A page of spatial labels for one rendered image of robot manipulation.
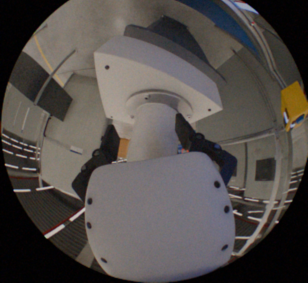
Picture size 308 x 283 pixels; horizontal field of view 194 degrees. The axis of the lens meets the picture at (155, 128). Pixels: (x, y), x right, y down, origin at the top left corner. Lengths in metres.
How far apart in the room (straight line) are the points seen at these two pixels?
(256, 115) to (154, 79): 0.81
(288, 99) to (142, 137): 0.41
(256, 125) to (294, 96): 0.56
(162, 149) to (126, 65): 0.16
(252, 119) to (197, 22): 1.02
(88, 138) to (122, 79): 1.25
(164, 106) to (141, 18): 1.09
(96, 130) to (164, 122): 1.24
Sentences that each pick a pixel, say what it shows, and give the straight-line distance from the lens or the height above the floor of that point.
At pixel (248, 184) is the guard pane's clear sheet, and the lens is 0.86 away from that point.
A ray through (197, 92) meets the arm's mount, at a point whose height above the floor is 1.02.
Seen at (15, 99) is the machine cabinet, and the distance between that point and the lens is 5.73.
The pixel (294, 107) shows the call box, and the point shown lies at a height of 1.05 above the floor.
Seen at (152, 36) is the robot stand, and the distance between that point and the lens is 0.23.
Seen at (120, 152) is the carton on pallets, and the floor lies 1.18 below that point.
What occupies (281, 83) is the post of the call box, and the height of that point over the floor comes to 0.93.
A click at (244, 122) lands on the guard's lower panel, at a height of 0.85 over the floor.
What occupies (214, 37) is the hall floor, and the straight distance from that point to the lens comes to 1.26.
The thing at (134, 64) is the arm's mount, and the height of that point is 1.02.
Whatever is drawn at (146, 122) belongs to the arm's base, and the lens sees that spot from 0.18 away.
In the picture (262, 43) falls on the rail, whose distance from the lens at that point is 0.42.
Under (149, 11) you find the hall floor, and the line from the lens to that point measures 1.17.
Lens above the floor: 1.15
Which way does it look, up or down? 19 degrees down
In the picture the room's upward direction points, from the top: 172 degrees counter-clockwise
